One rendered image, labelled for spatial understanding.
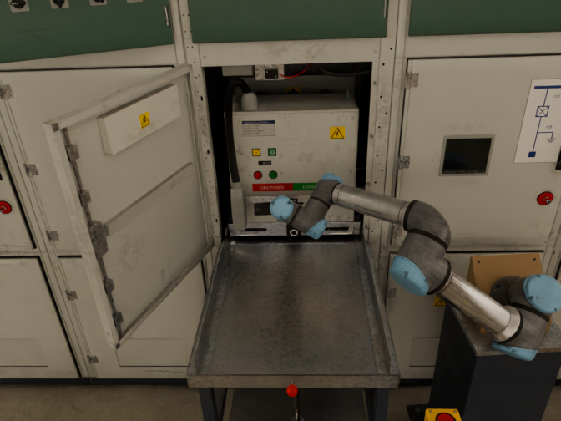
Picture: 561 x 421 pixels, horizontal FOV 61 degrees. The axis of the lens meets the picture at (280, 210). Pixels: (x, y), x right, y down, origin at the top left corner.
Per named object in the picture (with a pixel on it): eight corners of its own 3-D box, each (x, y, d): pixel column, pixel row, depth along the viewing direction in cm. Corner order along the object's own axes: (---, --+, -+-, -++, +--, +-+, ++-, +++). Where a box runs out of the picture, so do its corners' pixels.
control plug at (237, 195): (245, 230, 187) (242, 190, 178) (233, 230, 187) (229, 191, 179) (247, 220, 194) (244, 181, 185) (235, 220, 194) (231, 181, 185)
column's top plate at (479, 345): (525, 288, 185) (527, 285, 184) (572, 351, 157) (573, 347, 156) (443, 293, 184) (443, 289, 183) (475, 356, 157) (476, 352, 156)
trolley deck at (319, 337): (399, 388, 140) (401, 373, 137) (188, 388, 143) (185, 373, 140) (369, 254, 198) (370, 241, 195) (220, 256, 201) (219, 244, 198)
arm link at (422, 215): (459, 201, 129) (317, 164, 160) (442, 236, 127) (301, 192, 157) (467, 220, 138) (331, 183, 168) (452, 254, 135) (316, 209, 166)
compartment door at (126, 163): (99, 345, 152) (31, 121, 116) (203, 240, 202) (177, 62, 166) (117, 350, 150) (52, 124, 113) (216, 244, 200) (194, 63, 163)
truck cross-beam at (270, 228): (359, 234, 198) (360, 221, 195) (229, 235, 200) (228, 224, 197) (358, 228, 202) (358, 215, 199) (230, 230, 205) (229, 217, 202)
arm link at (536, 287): (551, 288, 154) (575, 284, 140) (535, 327, 151) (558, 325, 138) (516, 270, 155) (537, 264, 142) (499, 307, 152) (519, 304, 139)
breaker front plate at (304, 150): (352, 225, 196) (358, 112, 172) (235, 226, 198) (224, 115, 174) (352, 223, 197) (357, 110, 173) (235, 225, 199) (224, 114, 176)
